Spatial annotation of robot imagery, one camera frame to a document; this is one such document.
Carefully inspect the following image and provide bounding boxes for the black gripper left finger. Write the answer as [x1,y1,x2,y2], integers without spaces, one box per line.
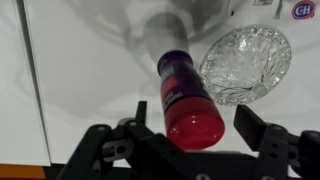
[134,100,148,126]

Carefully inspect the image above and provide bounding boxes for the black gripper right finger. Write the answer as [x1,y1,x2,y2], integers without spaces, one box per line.
[233,104,268,152]

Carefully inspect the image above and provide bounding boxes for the small cut glass bowl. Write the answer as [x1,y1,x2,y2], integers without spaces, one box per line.
[199,24,293,107]

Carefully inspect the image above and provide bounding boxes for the white C&H sugar packet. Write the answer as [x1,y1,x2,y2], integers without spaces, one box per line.
[226,0,320,21]

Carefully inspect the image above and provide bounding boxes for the purple bottle with red cap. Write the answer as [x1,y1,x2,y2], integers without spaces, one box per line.
[156,49,226,152]

